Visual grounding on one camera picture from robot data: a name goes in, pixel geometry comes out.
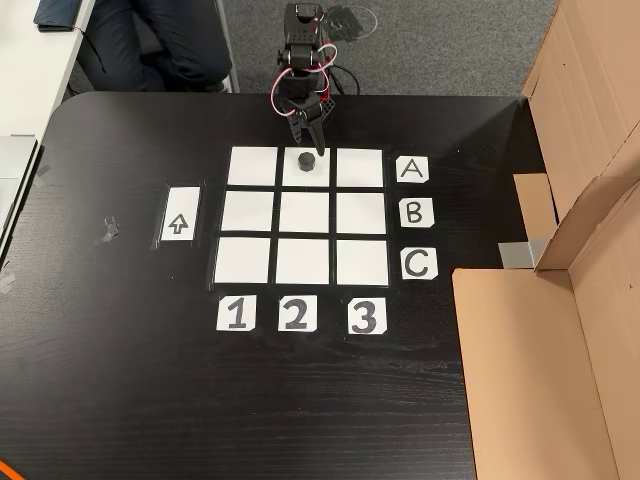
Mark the white paper grid square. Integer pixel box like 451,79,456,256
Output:
336,239,391,287
335,192,387,235
282,146,332,188
278,191,331,234
274,238,331,286
220,191,276,233
213,236,272,284
336,147,385,188
227,146,279,186

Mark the white metal desk leg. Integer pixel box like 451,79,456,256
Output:
214,0,242,94

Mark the letter A paper sheet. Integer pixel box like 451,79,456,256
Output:
396,156,430,185

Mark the person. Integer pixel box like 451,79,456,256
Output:
77,0,234,94

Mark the white arrow paper sheet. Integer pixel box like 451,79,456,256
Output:
160,186,201,243

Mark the letter B paper sheet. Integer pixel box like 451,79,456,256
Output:
398,197,435,229

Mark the letter C paper sheet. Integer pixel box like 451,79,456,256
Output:
400,248,439,281

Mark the number 2 paper sheet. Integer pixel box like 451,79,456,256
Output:
277,294,318,332

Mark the number 3 paper sheet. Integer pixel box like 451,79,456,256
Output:
347,296,389,336

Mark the number 1 paper sheet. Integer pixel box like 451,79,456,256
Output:
216,294,258,332

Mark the crumpled clear tape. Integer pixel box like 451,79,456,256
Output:
93,215,120,247

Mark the grey tape piece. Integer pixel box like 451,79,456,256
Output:
498,238,549,271

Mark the dark blue notebook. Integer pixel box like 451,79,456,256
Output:
33,0,84,33

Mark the white desk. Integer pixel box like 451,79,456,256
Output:
0,0,96,137

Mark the brown cardboard panel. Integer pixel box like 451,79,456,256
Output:
451,182,640,480
513,0,640,274

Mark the red white servo cable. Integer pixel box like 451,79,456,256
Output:
269,43,339,119

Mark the black power cable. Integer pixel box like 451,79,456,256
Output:
327,62,362,96

